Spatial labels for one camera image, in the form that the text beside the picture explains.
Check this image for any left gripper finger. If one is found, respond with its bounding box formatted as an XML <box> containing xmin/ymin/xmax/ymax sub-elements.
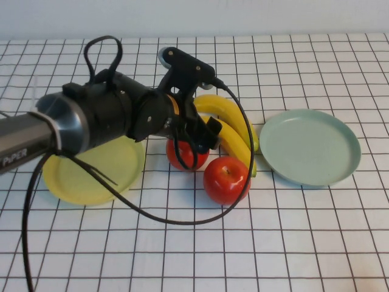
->
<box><xmin>184</xmin><ymin>120</ymin><xmax>205</xmax><ymax>153</ymax></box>
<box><xmin>202</xmin><ymin>117</ymin><xmax>222</xmax><ymax>151</ymax></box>

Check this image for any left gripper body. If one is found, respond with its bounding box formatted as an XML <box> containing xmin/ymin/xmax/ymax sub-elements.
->
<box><xmin>164</xmin><ymin>90</ymin><xmax>201</xmax><ymax>141</ymax></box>

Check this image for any red apple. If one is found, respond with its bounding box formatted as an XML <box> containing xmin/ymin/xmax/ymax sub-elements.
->
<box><xmin>202</xmin><ymin>156</ymin><xmax>252</xmax><ymax>206</ymax></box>
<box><xmin>166</xmin><ymin>138</ymin><xmax>210</xmax><ymax>172</ymax></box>

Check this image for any yellow banana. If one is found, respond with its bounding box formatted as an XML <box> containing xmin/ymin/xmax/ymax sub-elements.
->
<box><xmin>199</xmin><ymin>115</ymin><xmax>258</xmax><ymax>179</ymax></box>
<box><xmin>193</xmin><ymin>94</ymin><xmax>260</xmax><ymax>153</ymax></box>

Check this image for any pale green round plate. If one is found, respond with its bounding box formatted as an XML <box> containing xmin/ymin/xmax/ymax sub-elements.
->
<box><xmin>259</xmin><ymin>108</ymin><xmax>362</xmax><ymax>187</ymax></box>

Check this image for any yellow round plate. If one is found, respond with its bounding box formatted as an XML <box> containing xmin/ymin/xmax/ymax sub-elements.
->
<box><xmin>42</xmin><ymin>135</ymin><xmax>146</xmax><ymax>207</ymax></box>

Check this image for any white zip tie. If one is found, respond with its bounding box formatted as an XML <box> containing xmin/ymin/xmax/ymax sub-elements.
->
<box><xmin>30</xmin><ymin>77</ymin><xmax>63</xmax><ymax>155</ymax></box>

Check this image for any white black-grid tablecloth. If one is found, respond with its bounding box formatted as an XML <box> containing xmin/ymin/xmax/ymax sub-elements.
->
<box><xmin>0</xmin><ymin>32</ymin><xmax>389</xmax><ymax>292</ymax></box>

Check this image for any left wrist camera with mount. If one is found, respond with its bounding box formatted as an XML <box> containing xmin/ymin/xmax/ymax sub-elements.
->
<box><xmin>157</xmin><ymin>46</ymin><xmax>217</xmax><ymax>92</ymax></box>

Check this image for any left black camera cable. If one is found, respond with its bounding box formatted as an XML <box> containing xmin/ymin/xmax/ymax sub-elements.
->
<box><xmin>21</xmin><ymin>77</ymin><xmax>256</xmax><ymax>292</ymax></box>

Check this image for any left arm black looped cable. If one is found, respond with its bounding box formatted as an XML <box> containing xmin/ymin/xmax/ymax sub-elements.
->
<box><xmin>84</xmin><ymin>35</ymin><xmax>124</xmax><ymax>89</ymax></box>

